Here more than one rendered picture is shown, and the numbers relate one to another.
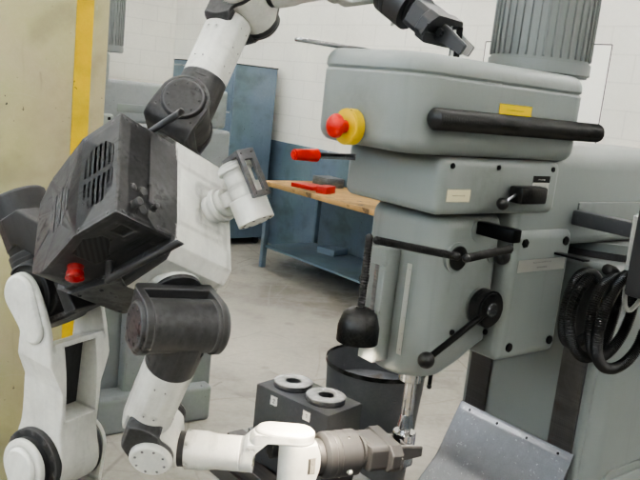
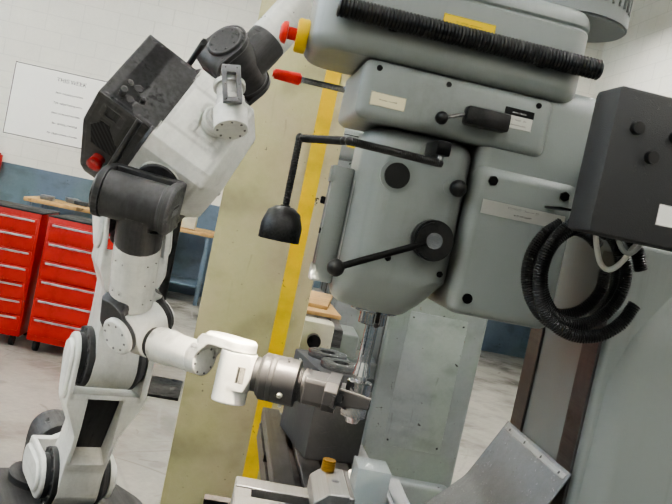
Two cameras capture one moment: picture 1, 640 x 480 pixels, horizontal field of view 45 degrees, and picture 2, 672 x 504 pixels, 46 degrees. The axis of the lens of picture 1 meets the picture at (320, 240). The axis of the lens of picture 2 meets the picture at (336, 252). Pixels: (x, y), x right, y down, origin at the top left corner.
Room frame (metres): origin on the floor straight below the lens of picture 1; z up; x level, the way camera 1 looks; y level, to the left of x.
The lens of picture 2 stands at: (0.16, -0.89, 1.47)
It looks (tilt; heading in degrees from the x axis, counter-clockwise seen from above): 3 degrees down; 31
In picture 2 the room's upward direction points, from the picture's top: 12 degrees clockwise
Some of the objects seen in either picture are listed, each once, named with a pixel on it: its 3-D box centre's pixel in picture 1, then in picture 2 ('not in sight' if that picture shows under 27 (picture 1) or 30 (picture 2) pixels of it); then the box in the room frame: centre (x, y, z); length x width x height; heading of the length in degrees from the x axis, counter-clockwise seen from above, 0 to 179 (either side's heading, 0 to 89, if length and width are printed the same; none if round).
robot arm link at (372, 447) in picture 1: (361, 451); (306, 387); (1.41, -0.12, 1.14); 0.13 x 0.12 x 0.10; 27
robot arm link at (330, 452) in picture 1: (304, 458); (247, 375); (1.37, -0.02, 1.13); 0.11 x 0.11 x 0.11; 27
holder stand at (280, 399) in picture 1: (305, 429); (325, 400); (1.68, -0.01, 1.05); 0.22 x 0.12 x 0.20; 50
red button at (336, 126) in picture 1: (338, 126); (288, 32); (1.29, -0.01, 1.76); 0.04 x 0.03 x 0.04; 40
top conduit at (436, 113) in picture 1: (522, 126); (471, 39); (1.36, -0.32, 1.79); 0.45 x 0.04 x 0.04; 130
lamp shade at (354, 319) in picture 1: (358, 323); (282, 222); (1.29, -0.08, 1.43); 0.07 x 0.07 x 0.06
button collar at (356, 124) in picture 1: (349, 127); (301, 36); (1.31, -0.03, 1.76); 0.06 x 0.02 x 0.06; 40
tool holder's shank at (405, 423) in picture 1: (408, 404); (366, 351); (1.45, -0.21, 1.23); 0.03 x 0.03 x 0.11
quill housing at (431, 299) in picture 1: (425, 286); (394, 223); (1.45, -0.21, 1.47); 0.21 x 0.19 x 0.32; 40
